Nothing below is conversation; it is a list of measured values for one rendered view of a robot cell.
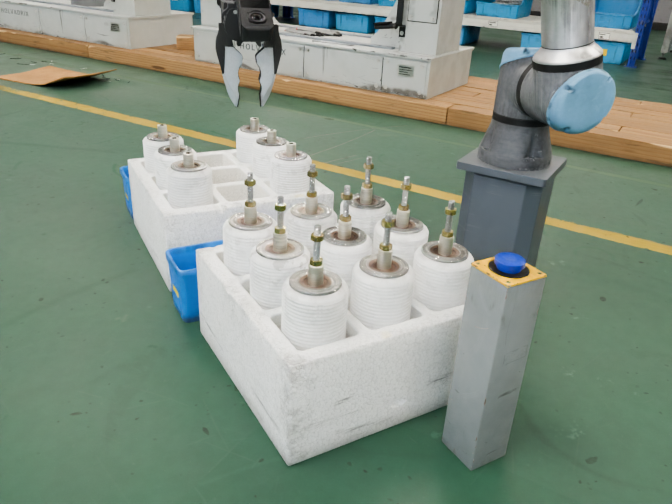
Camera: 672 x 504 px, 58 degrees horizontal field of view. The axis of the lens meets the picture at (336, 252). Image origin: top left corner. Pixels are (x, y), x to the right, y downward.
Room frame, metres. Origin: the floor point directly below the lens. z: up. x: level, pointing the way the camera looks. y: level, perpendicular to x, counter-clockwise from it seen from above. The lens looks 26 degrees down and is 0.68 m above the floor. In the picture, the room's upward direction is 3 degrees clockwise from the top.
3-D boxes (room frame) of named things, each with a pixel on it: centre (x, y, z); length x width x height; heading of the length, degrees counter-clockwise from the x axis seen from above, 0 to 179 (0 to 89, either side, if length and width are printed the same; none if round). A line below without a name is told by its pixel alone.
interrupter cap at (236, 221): (0.96, 0.15, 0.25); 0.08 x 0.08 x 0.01
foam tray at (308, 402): (0.92, -0.01, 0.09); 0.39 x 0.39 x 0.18; 31
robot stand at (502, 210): (1.25, -0.36, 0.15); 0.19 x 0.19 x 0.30; 60
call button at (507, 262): (0.71, -0.23, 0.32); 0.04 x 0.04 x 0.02
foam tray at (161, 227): (1.39, 0.28, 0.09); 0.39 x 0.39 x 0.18; 29
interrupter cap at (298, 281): (0.76, 0.03, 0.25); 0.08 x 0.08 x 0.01
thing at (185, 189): (1.23, 0.32, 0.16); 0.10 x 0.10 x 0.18
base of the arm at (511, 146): (1.25, -0.36, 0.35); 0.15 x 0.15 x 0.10
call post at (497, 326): (0.71, -0.23, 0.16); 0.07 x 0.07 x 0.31; 31
